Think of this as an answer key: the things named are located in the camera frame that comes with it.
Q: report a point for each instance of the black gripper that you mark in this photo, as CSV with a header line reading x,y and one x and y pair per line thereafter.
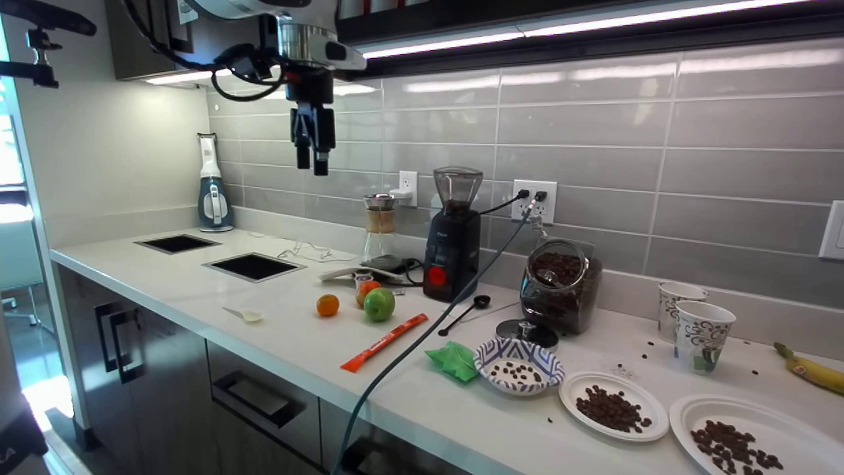
x,y
311,106

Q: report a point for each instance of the black coffee spoon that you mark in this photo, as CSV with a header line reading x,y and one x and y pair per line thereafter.
x,y
465,317

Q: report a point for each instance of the glass coffee bean jar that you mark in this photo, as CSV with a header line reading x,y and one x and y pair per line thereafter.
x,y
556,293

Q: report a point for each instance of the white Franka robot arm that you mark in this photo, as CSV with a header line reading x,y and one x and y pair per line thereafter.
x,y
265,7

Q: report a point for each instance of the glass pour-over coffee maker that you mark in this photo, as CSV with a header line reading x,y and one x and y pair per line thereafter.
x,y
381,225

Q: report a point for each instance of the black coffee grinder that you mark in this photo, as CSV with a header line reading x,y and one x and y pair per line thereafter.
x,y
451,242

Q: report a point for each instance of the white plastic spoon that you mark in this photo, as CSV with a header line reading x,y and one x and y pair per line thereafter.
x,y
245,314

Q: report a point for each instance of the small white plate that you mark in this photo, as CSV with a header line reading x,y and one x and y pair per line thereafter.
x,y
616,426

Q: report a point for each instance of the large white plate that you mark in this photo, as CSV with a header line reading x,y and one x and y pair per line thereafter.
x,y
791,438

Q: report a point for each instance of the small red white pod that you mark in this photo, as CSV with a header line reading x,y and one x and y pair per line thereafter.
x,y
361,279

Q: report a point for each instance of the black kitchen scale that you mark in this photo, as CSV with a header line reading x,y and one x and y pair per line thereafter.
x,y
396,264

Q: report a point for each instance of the orange red round fruit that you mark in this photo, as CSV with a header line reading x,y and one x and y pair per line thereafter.
x,y
365,291

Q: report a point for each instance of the small orange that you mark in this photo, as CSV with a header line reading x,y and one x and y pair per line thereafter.
x,y
328,304

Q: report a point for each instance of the green apple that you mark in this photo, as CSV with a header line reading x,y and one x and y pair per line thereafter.
x,y
381,304

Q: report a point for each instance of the under-cabinet light strip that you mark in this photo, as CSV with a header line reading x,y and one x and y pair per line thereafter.
x,y
438,44

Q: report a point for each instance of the long red packet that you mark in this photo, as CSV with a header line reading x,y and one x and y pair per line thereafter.
x,y
384,343

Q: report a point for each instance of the green packet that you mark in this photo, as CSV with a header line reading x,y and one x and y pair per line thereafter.
x,y
454,362

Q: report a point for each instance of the dark grey base cabinet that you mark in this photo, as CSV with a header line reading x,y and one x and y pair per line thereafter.
x,y
174,404

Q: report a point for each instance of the blue patterned bowl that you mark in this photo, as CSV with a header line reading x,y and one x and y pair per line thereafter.
x,y
518,374

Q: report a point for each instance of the patterned paper cup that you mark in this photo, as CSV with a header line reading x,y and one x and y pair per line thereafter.
x,y
670,304
703,339

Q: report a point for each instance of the dark upper cabinet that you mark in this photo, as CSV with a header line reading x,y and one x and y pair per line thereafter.
x,y
703,31

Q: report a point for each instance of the yellow banana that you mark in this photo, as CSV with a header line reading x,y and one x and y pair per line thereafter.
x,y
819,374

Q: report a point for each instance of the white wall outlet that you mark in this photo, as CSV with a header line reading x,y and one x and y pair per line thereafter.
x,y
410,181
833,231
529,213

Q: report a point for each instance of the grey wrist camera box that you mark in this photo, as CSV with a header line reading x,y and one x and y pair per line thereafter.
x,y
339,54

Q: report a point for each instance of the black camera on mount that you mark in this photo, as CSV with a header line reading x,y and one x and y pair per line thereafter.
x,y
53,17

